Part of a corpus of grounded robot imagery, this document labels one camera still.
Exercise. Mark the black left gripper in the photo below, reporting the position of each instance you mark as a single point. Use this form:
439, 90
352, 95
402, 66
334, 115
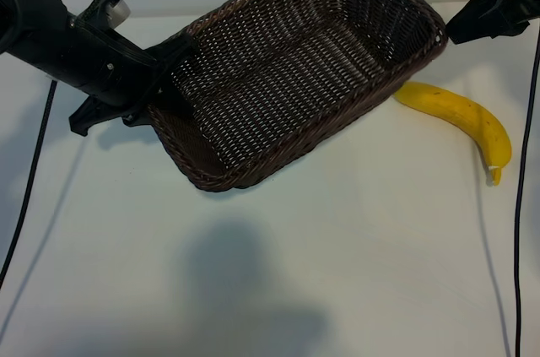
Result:
109, 74

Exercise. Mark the yellow banana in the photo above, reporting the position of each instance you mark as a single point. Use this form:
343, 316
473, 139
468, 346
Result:
464, 112

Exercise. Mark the dark brown wicker basket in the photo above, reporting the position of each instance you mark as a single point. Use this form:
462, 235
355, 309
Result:
295, 57

